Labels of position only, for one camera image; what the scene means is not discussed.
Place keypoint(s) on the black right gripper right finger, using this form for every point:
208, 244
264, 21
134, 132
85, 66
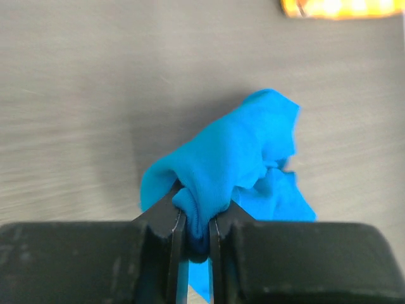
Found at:
255, 261

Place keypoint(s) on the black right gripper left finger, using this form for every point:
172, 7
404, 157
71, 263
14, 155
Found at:
136, 261

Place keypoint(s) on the blue t shirt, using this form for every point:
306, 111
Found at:
241, 158

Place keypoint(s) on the orange checkered cloth napkin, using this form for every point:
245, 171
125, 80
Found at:
342, 9

